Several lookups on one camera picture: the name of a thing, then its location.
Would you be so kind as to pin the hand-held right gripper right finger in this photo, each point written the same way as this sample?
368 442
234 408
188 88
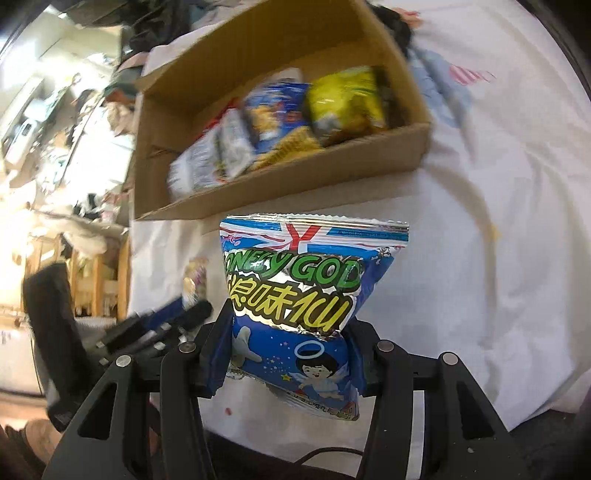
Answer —
360 369

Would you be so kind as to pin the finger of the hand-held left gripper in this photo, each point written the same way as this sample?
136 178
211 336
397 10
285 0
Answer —
194 314
157 318

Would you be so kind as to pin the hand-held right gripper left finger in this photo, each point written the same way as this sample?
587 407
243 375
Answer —
219 364

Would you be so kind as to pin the small clear snack packet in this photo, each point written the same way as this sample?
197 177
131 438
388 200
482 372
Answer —
197 277

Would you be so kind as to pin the dark blue snack bag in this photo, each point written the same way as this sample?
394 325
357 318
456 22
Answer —
291 295

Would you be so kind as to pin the white snack bag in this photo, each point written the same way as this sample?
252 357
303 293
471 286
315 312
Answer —
198 166

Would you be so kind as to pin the cardboard box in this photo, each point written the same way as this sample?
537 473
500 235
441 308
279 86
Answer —
286 184

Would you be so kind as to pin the blue snack bag yellow print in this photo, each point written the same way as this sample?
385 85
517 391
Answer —
272 115

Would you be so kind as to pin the wooden chair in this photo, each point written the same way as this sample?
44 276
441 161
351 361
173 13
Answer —
122 277

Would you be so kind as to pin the white cloth pile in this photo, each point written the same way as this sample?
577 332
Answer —
83 233

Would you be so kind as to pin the person's bare foot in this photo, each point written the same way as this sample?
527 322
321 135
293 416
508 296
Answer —
27 443

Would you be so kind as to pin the dark cloth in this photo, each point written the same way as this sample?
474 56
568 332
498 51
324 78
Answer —
392 23

